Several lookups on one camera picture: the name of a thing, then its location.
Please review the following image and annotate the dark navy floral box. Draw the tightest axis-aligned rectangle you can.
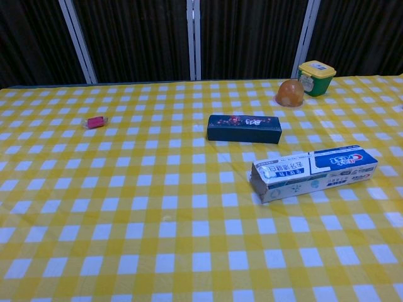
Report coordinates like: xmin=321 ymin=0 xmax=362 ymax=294
xmin=206 ymin=114 xmax=283 ymax=145

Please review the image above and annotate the blue and white toothpaste box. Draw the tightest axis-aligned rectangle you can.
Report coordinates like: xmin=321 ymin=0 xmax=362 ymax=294
xmin=250 ymin=144 xmax=380 ymax=204

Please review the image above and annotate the yellow white checkered tablecloth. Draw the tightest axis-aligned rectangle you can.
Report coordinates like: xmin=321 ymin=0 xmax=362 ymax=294
xmin=0 ymin=74 xmax=403 ymax=302

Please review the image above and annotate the orange translucent dome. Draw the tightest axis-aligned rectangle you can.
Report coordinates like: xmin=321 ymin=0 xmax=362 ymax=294
xmin=276 ymin=79 xmax=305 ymax=108

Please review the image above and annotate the pink wrapped candy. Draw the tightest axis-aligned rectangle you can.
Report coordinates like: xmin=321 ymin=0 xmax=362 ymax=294
xmin=81 ymin=116 xmax=110 ymax=130

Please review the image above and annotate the dark pleated curtain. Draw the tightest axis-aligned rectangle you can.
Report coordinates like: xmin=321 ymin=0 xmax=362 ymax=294
xmin=0 ymin=0 xmax=403 ymax=90

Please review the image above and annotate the green tub with yellow lid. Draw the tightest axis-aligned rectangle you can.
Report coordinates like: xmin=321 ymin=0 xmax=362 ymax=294
xmin=298 ymin=60 xmax=337 ymax=98

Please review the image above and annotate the white screen frame post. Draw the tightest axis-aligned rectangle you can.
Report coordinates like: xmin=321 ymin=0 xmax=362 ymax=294
xmin=58 ymin=0 xmax=99 ymax=84
xmin=186 ymin=0 xmax=202 ymax=81
xmin=292 ymin=0 xmax=321 ymax=79

